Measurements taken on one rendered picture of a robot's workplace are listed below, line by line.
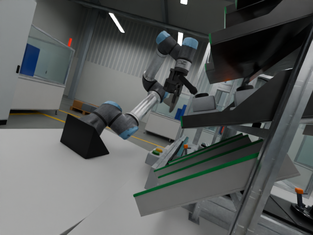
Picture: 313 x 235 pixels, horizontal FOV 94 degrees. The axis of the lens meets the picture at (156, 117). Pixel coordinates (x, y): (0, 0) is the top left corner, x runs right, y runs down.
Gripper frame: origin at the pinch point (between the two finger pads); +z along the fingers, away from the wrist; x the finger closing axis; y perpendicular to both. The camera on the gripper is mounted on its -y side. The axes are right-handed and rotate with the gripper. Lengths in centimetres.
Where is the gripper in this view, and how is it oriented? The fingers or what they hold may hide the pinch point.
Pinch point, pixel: (172, 110)
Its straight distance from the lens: 73.4
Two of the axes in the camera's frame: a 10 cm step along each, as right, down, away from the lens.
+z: -3.2, 9.5, 0.7
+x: -2.7, -0.2, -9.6
